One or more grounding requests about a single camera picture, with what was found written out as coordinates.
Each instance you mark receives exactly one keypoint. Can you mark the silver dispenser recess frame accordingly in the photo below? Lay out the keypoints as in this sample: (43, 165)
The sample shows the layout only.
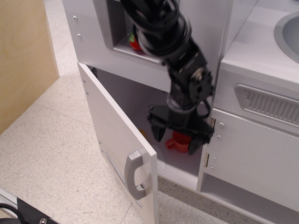
(116, 26)

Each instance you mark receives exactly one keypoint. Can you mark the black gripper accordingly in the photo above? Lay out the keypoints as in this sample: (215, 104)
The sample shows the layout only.
(161, 117)

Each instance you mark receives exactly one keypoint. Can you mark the plywood board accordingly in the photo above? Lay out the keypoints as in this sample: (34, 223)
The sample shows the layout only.
(27, 63)

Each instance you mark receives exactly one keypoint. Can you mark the aluminium rail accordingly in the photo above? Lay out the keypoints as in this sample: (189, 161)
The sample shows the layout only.
(10, 199)

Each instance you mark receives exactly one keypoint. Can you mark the upper brass hinge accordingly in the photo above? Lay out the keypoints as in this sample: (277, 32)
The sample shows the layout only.
(212, 123)

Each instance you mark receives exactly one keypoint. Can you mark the white low fridge door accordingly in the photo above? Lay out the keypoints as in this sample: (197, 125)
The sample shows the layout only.
(131, 153)

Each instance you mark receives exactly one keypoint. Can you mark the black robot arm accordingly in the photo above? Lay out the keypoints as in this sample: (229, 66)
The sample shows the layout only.
(164, 32)

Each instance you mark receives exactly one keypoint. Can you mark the silver toy sink basin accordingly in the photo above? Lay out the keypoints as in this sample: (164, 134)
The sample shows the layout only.
(286, 34)

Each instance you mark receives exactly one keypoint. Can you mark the white toy fridge cabinet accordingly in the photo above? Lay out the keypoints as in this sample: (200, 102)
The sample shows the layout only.
(134, 84)

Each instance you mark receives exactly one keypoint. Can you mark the silver vent grille panel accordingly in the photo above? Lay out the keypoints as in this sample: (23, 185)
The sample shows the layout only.
(268, 104)

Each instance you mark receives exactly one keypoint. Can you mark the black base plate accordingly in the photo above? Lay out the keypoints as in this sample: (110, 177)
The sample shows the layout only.
(33, 215)

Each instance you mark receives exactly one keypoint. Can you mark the lower brass hinge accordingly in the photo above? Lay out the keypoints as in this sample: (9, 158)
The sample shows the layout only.
(206, 159)

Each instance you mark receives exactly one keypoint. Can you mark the brass hinge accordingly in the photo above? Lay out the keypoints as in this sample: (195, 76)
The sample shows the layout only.
(212, 123)
(206, 159)

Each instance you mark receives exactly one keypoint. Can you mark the orange toy cup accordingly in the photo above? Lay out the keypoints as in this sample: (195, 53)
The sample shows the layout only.
(179, 142)

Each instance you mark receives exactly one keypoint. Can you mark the white toy kitchen counter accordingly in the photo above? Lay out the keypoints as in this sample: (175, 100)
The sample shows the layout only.
(255, 59)

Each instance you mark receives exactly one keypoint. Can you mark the red toy strawberry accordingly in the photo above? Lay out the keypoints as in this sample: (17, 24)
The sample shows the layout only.
(133, 42)

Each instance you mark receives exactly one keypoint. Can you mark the white cabinet door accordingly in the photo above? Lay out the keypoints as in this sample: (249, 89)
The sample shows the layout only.
(253, 157)

